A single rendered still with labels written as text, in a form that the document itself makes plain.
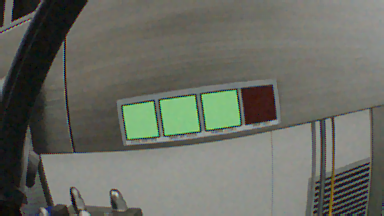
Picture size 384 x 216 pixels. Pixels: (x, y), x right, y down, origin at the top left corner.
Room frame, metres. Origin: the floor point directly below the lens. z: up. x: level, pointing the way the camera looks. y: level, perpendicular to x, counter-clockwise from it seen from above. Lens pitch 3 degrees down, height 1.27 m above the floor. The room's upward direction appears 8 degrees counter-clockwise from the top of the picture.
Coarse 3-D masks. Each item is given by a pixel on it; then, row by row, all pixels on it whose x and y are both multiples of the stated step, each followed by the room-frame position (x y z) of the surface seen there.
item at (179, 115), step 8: (192, 96) 1.55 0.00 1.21; (168, 104) 1.55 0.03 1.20; (176, 104) 1.55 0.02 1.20; (184, 104) 1.55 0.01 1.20; (192, 104) 1.55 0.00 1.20; (168, 112) 1.55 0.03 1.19; (176, 112) 1.55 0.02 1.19; (184, 112) 1.55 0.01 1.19; (192, 112) 1.55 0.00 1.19; (168, 120) 1.55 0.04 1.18; (176, 120) 1.55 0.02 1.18; (184, 120) 1.55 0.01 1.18; (192, 120) 1.55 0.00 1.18; (168, 128) 1.55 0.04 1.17; (176, 128) 1.55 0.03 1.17; (184, 128) 1.55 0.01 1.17; (192, 128) 1.55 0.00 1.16
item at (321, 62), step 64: (128, 0) 1.56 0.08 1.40; (192, 0) 1.55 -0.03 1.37; (256, 0) 1.54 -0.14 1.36; (320, 0) 1.52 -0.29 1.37; (0, 64) 1.60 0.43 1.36; (64, 64) 1.58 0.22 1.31; (128, 64) 1.56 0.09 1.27; (192, 64) 1.55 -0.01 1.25; (256, 64) 1.54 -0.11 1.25; (320, 64) 1.53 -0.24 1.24; (64, 128) 1.58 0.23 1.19; (256, 128) 1.54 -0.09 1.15
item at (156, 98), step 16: (272, 80) 1.53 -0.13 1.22; (144, 96) 1.55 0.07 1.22; (160, 96) 1.55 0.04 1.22; (176, 96) 1.55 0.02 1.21; (240, 96) 1.54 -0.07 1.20; (160, 112) 1.55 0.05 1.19; (240, 112) 1.54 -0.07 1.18; (160, 128) 1.55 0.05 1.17; (224, 128) 1.54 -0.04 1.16; (240, 128) 1.54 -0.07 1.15; (128, 144) 1.56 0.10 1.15
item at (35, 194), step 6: (30, 132) 1.50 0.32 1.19; (30, 138) 1.50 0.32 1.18; (30, 144) 1.49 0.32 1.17; (36, 174) 1.48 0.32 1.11; (36, 180) 1.47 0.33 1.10; (36, 186) 1.45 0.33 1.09; (30, 192) 1.39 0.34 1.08; (36, 192) 1.44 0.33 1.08; (42, 192) 1.49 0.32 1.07; (30, 198) 1.37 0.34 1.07; (36, 198) 1.42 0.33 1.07; (42, 198) 1.48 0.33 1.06; (24, 204) 1.31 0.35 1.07; (30, 204) 1.35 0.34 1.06; (36, 204) 1.41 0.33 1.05; (42, 204) 1.46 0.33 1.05; (24, 210) 1.29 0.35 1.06; (30, 210) 1.34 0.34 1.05; (36, 210) 1.39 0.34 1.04
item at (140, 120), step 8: (136, 104) 1.56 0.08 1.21; (144, 104) 1.55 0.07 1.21; (152, 104) 1.55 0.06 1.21; (128, 112) 1.56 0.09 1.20; (136, 112) 1.56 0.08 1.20; (144, 112) 1.55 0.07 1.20; (152, 112) 1.55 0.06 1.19; (128, 120) 1.56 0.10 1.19; (136, 120) 1.56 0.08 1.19; (144, 120) 1.55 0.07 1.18; (152, 120) 1.55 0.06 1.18; (128, 128) 1.56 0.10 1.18; (136, 128) 1.56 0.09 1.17; (144, 128) 1.55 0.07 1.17; (152, 128) 1.55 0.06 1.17; (128, 136) 1.56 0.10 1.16; (136, 136) 1.56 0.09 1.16; (144, 136) 1.55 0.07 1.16
